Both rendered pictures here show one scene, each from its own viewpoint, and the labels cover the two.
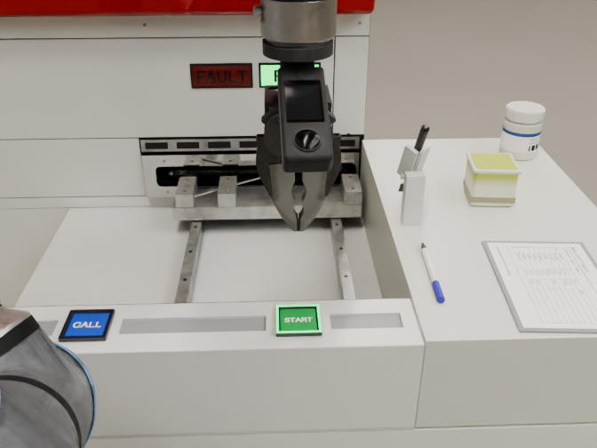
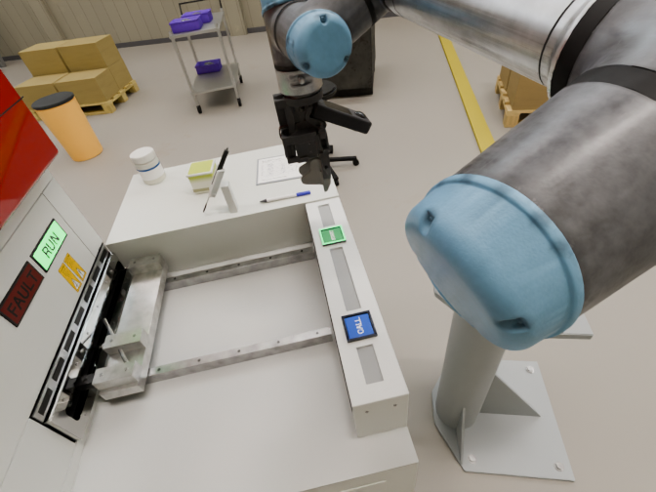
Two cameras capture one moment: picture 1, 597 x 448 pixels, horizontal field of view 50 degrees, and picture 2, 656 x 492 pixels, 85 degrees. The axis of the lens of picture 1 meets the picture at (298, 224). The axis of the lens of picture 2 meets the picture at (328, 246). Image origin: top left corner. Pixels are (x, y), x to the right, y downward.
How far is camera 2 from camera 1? 0.93 m
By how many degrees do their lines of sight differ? 71
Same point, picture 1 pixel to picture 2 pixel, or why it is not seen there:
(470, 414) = not seen: hidden behind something
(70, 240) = not seen: outside the picture
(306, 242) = (182, 301)
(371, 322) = (325, 214)
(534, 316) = not seen: hidden behind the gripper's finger
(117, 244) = (157, 447)
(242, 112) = (56, 302)
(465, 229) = (243, 190)
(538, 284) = (292, 169)
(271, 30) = (317, 83)
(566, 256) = (269, 162)
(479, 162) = (201, 170)
